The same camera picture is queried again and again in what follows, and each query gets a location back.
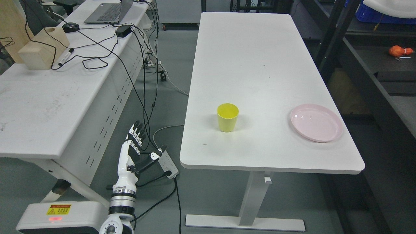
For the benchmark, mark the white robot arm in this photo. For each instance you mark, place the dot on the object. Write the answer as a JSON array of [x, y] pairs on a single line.
[[120, 213]]

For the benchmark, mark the blue bin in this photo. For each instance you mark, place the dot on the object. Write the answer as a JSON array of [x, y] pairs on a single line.
[[387, 11]]

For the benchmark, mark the yellow plastic cup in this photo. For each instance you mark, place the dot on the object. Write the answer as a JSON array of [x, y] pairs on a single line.
[[227, 115]]

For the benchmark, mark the pink plastic plate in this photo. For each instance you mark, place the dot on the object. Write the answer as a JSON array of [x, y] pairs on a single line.
[[316, 123]]

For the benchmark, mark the white power strip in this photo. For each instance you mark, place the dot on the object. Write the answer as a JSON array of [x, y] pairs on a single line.
[[168, 166]]

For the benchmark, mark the grey laptop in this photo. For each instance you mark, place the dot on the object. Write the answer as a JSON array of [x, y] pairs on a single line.
[[108, 13]]

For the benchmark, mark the white marker pen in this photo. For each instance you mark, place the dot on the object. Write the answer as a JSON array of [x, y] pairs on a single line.
[[66, 57]]

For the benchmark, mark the black power adapter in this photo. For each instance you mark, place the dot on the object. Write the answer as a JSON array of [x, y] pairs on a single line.
[[123, 30]]

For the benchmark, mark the white table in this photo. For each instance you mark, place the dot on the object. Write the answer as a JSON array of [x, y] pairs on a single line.
[[258, 62]]

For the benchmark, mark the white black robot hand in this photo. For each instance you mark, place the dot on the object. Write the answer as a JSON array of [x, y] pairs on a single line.
[[127, 170]]

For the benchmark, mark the white desk left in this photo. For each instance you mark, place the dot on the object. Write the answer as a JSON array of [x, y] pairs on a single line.
[[62, 120]]

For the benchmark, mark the orange toy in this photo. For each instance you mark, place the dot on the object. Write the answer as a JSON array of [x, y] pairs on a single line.
[[398, 51]]

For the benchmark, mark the wooden box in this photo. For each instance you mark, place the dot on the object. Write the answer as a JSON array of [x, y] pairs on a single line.
[[48, 43]]

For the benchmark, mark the black computer mouse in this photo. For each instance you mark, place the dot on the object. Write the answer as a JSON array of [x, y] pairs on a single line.
[[70, 27]]

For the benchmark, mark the black metal shelf rack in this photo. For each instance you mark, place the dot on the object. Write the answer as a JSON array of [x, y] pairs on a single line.
[[386, 84]]

